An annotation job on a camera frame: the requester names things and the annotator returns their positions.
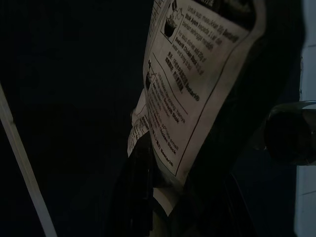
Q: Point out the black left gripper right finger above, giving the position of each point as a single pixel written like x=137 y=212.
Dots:
x=222 y=212

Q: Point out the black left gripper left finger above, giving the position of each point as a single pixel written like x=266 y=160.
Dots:
x=138 y=187

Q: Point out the green white chicken stock packet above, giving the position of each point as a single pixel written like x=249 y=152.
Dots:
x=192 y=74

